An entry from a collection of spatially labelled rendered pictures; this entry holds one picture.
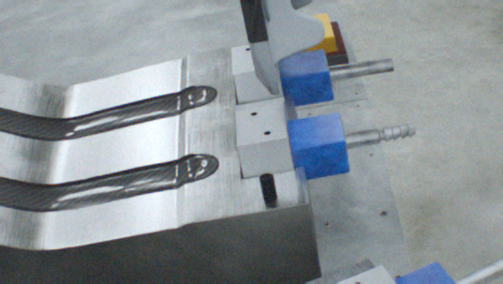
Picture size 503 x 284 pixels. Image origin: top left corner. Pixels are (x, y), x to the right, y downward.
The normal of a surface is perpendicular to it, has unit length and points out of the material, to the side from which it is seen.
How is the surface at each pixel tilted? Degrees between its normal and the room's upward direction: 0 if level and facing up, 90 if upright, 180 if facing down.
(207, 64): 0
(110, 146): 4
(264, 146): 90
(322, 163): 90
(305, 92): 90
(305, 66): 0
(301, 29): 77
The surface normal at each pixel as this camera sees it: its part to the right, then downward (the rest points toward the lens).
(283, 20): 0.00, 0.31
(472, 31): -0.17, -0.84
